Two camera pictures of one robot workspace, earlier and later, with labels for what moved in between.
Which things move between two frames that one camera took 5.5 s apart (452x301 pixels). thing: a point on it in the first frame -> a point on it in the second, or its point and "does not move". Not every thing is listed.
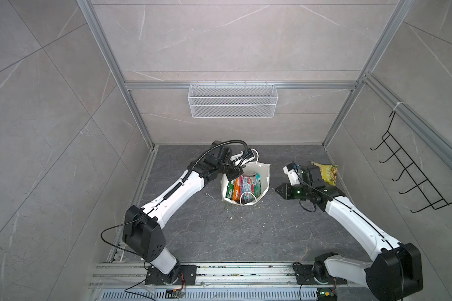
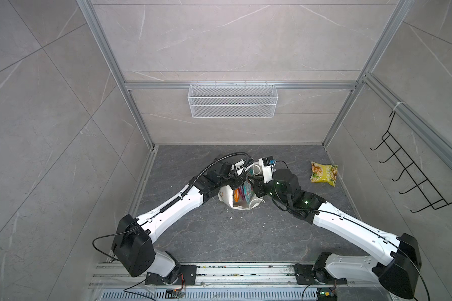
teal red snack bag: x=252 y=188 does not move
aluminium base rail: x=133 y=275 does not move
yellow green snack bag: x=329 y=172 does not move
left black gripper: x=236 y=173 -> x=240 y=180
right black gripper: x=286 y=194 -> x=258 y=186
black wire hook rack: x=435 y=200 does not move
